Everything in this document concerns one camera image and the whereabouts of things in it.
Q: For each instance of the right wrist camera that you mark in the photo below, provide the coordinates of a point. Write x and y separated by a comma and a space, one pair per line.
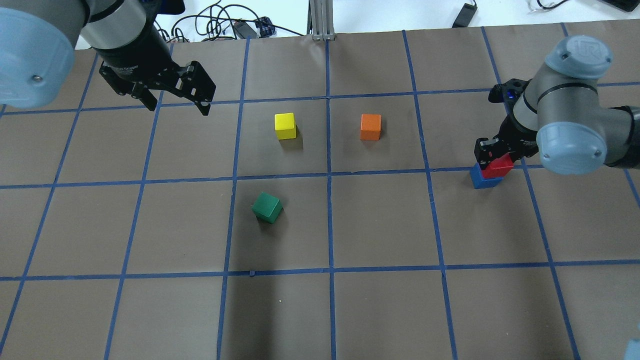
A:
508, 92

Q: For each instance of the brown paper table mat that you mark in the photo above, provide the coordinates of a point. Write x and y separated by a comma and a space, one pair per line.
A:
128, 234

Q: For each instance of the orange wooden block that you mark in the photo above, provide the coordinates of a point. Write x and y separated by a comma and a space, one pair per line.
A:
370, 128

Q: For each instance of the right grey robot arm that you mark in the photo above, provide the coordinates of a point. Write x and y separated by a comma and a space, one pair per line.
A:
557, 115

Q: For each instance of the blue wooden block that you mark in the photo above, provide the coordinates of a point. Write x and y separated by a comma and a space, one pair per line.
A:
480, 182

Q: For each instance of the aluminium frame post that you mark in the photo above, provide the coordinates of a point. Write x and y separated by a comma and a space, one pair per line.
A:
320, 20

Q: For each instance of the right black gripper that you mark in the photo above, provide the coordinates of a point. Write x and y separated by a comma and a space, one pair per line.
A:
520, 135

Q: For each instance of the yellow wooden block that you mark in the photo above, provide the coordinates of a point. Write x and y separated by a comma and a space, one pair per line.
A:
285, 126

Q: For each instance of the black power adapter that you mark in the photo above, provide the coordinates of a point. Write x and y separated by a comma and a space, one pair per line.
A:
465, 15

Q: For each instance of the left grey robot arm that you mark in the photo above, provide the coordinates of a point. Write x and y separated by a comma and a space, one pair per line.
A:
38, 38

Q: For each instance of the green wooden block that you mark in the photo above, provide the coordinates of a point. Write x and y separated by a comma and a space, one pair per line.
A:
267, 207

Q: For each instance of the red wooden block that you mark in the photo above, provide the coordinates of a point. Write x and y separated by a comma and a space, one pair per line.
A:
498, 168

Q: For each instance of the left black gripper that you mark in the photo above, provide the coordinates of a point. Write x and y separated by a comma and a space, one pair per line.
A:
136, 60

